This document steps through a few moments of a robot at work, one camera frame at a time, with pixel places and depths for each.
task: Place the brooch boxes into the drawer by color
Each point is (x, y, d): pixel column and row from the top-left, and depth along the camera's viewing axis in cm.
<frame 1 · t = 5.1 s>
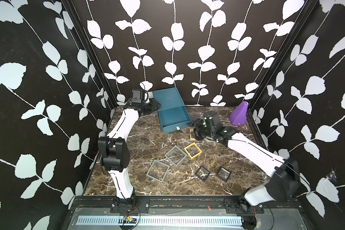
left hand: (159, 103, 89), fingers open
right hand: (185, 124, 78), fingers open
teal three-drawer cabinet: (172, 113, 98), point 16 cm above the table
purple wedge-shaped object: (238, 115, 104), point 11 cm above the table
yellow brooch box near: (193, 150, 97), on the table
gray brooch box upper: (176, 155, 95), on the table
gray brooch box lower: (157, 171, 88), on the table
black brooch box left: (202, 173, 87), on the table
black brooch box right: (223, 174, 87), on the table

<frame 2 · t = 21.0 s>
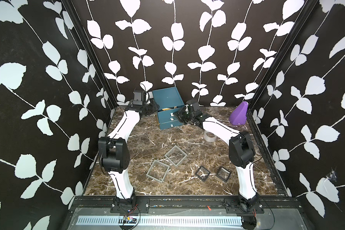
left hand: (160, 103, 90), fingers closed
right hand: (171, 111, 90), fingers closed
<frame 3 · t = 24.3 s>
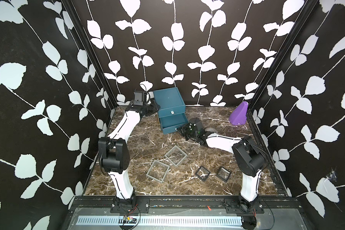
left hand: (161, 104, 90), fingers closed
right hand: (174, 126, 91), fingers closed
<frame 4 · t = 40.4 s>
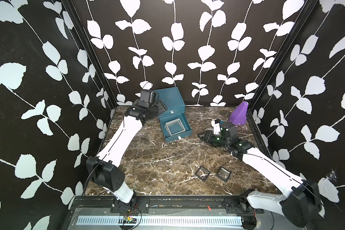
left hand: (164, 104, 78), fingers open
right hand: (197, 134, 78), fingers open
gray brooch box upper: (174, 127, 100), point 8 cm above the table
